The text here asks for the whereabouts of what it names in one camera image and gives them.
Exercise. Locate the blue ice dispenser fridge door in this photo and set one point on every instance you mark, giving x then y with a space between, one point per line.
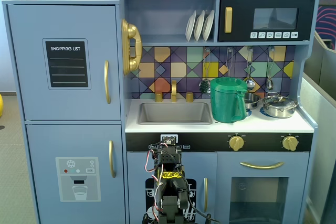
47 142

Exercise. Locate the gold stove knob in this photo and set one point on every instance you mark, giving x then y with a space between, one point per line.
236 143
290 143

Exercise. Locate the blue shopping list cabinet door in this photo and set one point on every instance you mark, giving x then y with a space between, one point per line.
31 90

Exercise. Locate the blue dishwasher door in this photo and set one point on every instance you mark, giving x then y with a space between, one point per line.
136 182

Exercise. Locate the steel serving spoon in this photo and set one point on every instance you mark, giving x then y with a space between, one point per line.
269 83

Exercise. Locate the grey ice dispenser sticker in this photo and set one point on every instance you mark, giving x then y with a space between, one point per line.
78 187

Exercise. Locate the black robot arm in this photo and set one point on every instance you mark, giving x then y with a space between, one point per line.
170 203

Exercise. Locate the gold tap knob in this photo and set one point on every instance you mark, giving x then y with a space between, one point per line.
189 97
158 97

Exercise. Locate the white toy plate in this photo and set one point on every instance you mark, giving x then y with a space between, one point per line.
199 26
190 27
208 24

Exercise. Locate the steel pot lid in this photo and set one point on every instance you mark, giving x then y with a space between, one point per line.
279 101

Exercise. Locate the grey sink basin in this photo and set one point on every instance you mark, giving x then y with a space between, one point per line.
174 112

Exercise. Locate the black microwave door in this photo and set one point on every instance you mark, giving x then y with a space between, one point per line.
241 24

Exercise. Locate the blue oven door with window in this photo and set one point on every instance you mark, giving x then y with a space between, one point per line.
225 195

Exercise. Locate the green plastic pitcher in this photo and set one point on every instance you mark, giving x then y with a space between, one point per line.
224 103

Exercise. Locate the black shopping list board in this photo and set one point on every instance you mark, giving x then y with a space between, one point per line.
67 62

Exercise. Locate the steel open pot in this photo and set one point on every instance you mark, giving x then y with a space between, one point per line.
253 100

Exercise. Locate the gold toy telephone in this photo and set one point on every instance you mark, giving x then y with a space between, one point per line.
132 32

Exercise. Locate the grey office partition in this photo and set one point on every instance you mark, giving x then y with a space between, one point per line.
323 103

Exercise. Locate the gold faucet spout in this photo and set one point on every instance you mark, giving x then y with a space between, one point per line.
174 90

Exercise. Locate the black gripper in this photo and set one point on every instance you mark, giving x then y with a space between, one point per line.
170 153

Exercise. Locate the steel hanging spatula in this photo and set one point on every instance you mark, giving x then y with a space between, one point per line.
230 61

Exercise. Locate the yellow round object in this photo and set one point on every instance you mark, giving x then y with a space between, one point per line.
1 106

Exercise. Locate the steel ladle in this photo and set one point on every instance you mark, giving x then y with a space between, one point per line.
250 83

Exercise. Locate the steel slotted spoon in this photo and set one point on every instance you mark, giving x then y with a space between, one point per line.
204 87

